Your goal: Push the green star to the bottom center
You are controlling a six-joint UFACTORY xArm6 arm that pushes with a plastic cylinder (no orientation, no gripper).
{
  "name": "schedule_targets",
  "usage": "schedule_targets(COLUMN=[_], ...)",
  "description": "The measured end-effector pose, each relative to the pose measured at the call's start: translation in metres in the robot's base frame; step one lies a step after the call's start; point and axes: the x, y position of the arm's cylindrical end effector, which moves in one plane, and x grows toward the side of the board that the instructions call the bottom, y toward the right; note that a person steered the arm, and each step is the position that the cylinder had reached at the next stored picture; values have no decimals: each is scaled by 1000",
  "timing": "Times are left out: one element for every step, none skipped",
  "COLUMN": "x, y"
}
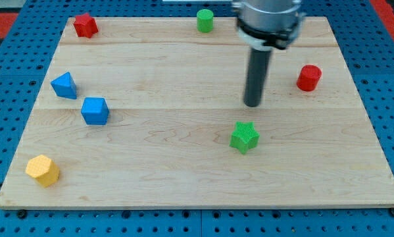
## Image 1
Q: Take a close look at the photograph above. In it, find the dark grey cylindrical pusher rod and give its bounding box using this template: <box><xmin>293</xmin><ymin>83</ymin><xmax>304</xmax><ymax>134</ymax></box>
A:
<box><xmin>243</xmin><ymin>48</ymin><xmax>272</xmax><ymax>107</ymax></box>

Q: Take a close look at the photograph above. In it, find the light wooden board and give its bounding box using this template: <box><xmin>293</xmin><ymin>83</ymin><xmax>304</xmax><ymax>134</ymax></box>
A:
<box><xmin>0</xmin><ymin>17</ymin><xmax>394</xmax><ymax>210</ymax></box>

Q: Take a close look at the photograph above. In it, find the green cylinder block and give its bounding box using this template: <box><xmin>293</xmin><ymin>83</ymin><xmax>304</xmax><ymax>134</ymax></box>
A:
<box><xmin>196</xmin><ymin>9</ymin><xmax>214</xmax><ymax>33</ymax></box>

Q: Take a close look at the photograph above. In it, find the red star block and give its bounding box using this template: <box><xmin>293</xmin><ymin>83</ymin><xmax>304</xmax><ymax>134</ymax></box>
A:
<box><xmin>74</xmin><ymin>13</ymin><xmax>99</xmax><ymax>38</ymax></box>

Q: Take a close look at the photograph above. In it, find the blue cube block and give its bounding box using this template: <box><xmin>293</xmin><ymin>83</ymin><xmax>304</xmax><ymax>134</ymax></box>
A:
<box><xmin>81</xmin><ymin>97</ymin><xmax>109</xmax><ymax>125</ymax></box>

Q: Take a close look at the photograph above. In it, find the yellow hexagonal prism block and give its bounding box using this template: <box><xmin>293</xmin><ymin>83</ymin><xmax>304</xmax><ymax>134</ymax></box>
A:
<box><xmin>25</xmin><ymin>155</ymin><xmax>60</xmax><ymax>188</ymax></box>

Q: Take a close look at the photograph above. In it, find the red cylinder block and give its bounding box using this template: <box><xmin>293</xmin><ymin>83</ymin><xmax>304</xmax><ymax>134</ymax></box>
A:
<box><xmin>296</xmin><ymin>65</ymin><xmax>322</xmax><ymax>92</ymax></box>

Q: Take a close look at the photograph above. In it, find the green star block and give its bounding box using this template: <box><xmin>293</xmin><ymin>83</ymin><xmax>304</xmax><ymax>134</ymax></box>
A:
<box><xmin>230</xmin><ymin>121</ymin><xmax>260</xmax><ymax>154</ymax></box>

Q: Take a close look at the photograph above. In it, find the blue triangular prism block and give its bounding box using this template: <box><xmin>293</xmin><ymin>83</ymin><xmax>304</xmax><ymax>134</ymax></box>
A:
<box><xmin>51</xmin><ymin>72</ymin><xmax>77</xmax><ymax>99</ymax></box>

